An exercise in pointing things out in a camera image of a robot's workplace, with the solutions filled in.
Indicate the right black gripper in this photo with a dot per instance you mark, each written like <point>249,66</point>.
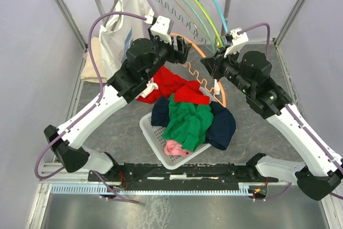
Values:
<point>214,64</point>

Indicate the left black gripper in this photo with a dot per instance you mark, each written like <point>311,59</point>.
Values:
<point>177,56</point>

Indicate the orange hanger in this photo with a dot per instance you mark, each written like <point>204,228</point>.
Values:
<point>217,91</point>

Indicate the red t shirt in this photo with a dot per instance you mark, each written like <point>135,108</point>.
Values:
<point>169,83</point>

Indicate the mint green hanger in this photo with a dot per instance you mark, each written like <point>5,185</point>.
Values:
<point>187,6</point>

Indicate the yellow green hanger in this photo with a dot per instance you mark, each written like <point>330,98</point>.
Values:
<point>201,6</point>

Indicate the green t shirt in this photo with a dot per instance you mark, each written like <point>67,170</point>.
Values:
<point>188,122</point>

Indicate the navy blue t shirt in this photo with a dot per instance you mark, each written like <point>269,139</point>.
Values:
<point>219,133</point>

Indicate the teal blue hanger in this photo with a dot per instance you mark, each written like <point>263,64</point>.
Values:
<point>214,1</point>

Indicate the pink t shirt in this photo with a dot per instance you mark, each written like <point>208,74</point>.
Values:
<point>174,148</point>

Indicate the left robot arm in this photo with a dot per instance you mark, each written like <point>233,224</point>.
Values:
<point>143,59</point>

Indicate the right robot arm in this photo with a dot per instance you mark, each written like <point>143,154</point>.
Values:
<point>320,171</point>

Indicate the white t shirt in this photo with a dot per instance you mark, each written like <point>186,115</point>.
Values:
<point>120,32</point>

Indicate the grey hanger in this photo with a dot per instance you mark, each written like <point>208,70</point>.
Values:
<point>112,9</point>

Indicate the white plastic basket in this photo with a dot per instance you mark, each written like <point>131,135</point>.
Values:
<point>154,137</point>

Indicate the folded beige cloth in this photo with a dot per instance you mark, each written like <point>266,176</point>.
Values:
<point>88,74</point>

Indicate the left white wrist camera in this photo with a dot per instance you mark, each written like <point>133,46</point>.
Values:
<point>160,26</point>

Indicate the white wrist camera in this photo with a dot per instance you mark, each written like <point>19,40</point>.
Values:
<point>160,26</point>
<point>236,40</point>

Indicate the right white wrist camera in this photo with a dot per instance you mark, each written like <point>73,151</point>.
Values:
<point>236,40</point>

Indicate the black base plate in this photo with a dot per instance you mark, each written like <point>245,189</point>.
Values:
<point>189,176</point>

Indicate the light blue cable duct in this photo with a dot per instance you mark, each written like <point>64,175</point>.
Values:
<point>240,189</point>

